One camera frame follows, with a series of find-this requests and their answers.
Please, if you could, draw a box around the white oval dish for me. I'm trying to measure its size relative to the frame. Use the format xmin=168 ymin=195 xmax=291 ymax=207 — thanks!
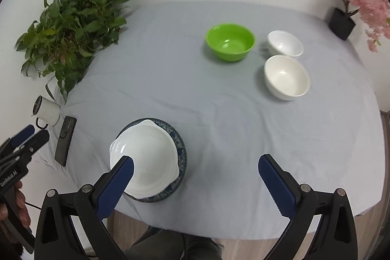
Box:
xmin=110 ymin=119 xmax=175 ymax=158
xmin=110 ymin=119 xmax=180 ymax=199

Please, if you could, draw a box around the blue patterned round plate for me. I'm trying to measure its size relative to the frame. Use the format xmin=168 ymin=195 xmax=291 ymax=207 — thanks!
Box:
xmin=116 ymin=118 xmax=187 ymax=202

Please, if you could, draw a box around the cream white bowl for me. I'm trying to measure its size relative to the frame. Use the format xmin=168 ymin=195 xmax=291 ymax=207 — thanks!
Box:
xmin=264 ymin=55 xmax=311 ymax=101

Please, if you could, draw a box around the green plastic bowl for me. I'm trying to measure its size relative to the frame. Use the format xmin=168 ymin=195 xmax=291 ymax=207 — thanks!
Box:
xmin=205 ymin=23 xmax=256 ymax=63

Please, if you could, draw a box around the person left hand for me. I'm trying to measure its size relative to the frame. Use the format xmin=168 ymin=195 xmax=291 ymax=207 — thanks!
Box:
xmin=0 ymin=181 xmax=31 ymax=240

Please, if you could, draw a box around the black smartphone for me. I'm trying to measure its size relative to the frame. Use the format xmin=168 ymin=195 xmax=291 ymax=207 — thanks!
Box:
xmin=54 ymin=116 xmax=77 ymax=167

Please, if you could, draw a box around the white enamel mug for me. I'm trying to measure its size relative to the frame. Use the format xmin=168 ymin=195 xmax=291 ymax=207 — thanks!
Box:
xmin=32 ymin=96 xmax=60 ymax=129

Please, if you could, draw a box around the grey tablecloth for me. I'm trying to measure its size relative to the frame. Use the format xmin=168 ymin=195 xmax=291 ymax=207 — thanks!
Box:
xmin=40 ymin=2 xmax=385 ymax=240

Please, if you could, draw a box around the green leafy potted plant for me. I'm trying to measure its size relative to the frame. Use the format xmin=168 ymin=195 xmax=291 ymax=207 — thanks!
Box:
xmin=15 ymin=0 xmax=131 ymax=100

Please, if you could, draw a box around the black flower pot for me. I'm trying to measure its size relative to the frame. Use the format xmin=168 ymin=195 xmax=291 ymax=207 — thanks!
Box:
xmin=328 ymin=8 xmax=356 ymax=41

